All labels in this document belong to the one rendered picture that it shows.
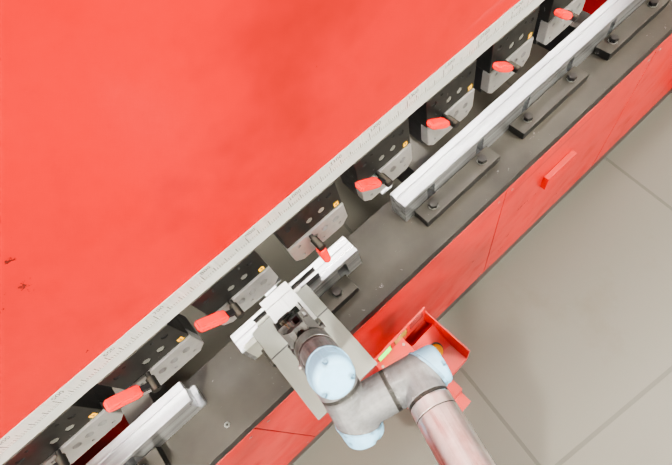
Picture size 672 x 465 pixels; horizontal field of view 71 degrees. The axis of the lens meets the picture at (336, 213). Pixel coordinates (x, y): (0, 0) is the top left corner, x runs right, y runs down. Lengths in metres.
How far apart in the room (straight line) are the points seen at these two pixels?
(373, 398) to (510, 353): 1.37
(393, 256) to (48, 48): 1.02
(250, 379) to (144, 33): 0.98
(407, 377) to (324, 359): 0.15
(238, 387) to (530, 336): 1.31
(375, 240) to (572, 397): 1.16
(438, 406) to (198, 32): 0.64
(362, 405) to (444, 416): 0.14
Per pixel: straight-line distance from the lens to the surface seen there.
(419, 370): 0.85
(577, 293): 2.29
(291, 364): 1.16
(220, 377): 1.35
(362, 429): 0.86
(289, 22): 0.63
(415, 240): 1.34
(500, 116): 1.44
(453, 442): 0.80
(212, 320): 0.91
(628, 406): 2.24
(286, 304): 1.19
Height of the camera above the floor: 2.10
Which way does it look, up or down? 61 degrees down
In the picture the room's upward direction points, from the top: 22 degrees counter-clockwise
